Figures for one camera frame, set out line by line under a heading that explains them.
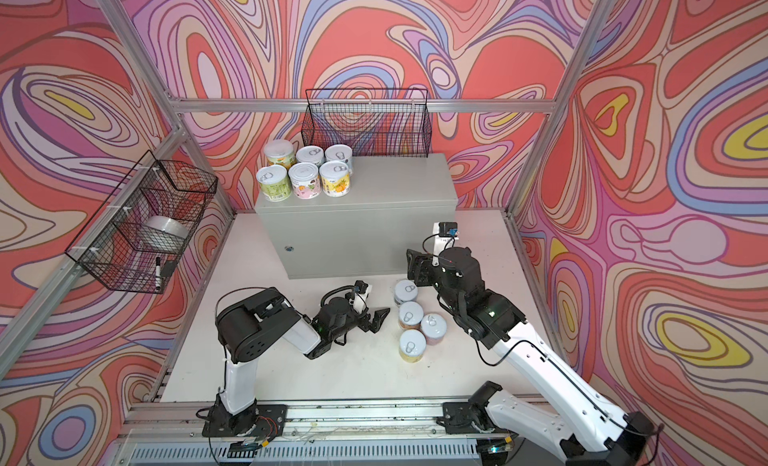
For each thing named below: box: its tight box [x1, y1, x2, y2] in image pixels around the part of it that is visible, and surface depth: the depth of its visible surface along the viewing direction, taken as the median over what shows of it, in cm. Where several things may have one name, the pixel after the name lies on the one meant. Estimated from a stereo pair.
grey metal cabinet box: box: [255, 153, 459, 280], surface depth 79 cm
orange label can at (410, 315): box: [398, 301, 424, 331], surface depth 88 cm
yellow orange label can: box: [264, 139, 297, 169], surface depth 77 cm
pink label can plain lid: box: [288, 162, 321, 200], surface depth 75 cm
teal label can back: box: [325, 144, 353, 173], surface depth 80 cm
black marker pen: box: [155, 256, 162, 293], surface depth 73 cm
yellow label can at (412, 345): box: [398, 328, 427, 363], surface depth 83 cm
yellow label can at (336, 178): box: [319, 160, 351, 198], surface depth 76 cm
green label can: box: [256, 164, 292, 202], surface depth 74 cm
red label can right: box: [421, 313, 447, 346], surface depth 86 cm
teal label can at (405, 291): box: [394, 280, 418, 305], surface depth 93 cm
